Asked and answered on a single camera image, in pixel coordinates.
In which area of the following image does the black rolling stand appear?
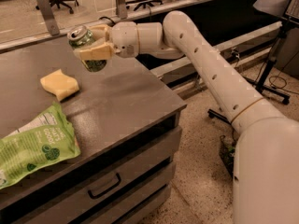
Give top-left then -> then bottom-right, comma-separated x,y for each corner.
207,21 -> 292,127

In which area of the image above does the grey metal post left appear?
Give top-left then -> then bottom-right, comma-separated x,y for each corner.
36,0 -> 60,35

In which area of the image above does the grey metal post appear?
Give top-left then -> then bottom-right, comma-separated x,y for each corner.
36,0 -> 60,35
116,0 -> 127,20

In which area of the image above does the green soda can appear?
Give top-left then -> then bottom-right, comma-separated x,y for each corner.
67,25 -> 107,72

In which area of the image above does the grey metal post middle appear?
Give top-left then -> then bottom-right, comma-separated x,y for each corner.
116,0 -> 127,20

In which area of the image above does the black drawer handle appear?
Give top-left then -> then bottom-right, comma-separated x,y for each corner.
87,173 -> 121,200

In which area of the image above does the grey drawer cabinet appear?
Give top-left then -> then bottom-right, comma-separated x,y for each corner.
0,37 -> 186,224

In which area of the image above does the yellow sponge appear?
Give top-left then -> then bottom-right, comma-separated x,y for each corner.
40,69 -> 79,102

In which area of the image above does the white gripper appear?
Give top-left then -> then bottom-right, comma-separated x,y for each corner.
73,21 -> 139,61

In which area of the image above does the green chip bag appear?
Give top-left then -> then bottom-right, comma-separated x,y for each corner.
0,103 -> 81,189

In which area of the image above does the black cable on table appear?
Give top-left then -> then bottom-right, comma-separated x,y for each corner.
98,15 -> 117,26

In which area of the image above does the grey tilted stand tray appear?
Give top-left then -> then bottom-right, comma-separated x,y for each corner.
253,0 -> 290,18

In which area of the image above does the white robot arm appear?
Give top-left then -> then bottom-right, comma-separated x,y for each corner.
74,11 -> 299,224

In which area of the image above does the black wire basket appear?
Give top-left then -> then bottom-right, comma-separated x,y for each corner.
219,135 -> 235,175

